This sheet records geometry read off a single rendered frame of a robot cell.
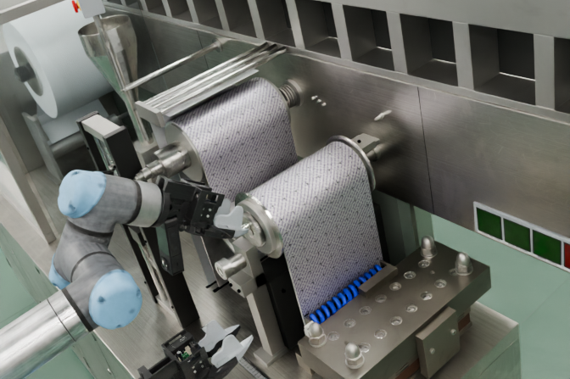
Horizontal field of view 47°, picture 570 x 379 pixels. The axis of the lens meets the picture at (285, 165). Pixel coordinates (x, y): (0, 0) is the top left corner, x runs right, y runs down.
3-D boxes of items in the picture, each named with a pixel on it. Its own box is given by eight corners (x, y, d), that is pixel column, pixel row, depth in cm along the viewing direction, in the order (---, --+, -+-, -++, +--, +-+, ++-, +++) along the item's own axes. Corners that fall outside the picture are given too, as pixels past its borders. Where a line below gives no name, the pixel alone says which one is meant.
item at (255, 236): (237, 231, 133) (237, 207, 128) (245, 225, 134) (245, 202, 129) (261, 254, 130) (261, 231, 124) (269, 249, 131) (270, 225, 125)
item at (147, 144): (145, 220, 207) (77, 52, 179) (182, 198, 213) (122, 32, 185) (166, 236, 197) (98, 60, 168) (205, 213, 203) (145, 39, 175)
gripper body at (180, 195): (229, 196, 117) (172, 184, 109) (214, 241, 118) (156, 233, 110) (206, 183, 123) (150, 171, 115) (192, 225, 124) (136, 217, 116)
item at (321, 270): (304, 328, 138) (286, 259, 129) (382, 267, 149) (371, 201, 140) (306, 329, 138) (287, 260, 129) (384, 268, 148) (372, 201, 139)
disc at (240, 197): (236, 227, 139) (231, 179, 128) (238, 226, 139) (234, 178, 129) (282, 271, 131) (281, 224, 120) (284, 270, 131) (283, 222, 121)
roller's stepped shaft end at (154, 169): (134, 183, 141) (129, 171, 139) (158, 170, 143) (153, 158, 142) (141, 188, 138) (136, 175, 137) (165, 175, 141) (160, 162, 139)
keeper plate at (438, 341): (421, 374, 133) (414, 335, 128) (453, 344, 138) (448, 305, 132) (430, 380, 131) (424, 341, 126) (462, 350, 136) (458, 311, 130)
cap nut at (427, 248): (416, 253, 146) (414, 237, 144) (427, 245, 148) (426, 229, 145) (429, 259, 143) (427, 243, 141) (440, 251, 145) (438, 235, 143)
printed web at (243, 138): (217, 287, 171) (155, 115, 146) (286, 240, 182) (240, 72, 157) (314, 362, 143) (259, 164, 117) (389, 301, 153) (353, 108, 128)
